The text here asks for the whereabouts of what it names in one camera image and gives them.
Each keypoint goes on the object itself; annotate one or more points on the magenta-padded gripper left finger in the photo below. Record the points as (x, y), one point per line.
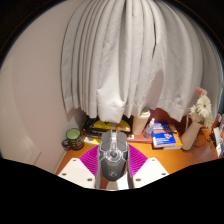
(75, 172)

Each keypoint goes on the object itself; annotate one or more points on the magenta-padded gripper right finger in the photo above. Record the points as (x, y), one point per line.
(150, 171)

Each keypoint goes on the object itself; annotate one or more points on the grey black computer mouse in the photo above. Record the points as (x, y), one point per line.
(112, 156)

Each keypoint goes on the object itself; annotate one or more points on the dark mug with green inside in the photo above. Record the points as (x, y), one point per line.
(75, 139)

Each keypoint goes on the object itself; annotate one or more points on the yellow white book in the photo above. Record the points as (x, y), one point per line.
(90, 140)

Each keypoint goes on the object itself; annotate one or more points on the red book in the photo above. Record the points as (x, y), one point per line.
(136, 137)

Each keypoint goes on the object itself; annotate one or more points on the blue book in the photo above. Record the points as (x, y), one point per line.
(163, 135)

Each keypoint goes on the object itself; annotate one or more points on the clear spray bottle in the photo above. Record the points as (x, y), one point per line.
(148, 130)

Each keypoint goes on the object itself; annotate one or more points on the orange white book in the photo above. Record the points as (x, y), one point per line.
(178, 140)

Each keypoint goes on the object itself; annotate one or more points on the cream tumbler with lid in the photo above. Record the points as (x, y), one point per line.
(140, 123)

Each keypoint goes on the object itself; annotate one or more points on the white pitcher vase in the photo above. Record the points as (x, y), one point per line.
(190, 135)

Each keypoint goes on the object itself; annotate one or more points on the yellow black book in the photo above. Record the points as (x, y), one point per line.
(106, 126)

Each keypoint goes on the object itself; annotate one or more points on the white flower bouquet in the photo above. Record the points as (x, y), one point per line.
(202, 108)

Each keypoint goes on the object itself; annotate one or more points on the white curtain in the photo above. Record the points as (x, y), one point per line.
(133, 56)

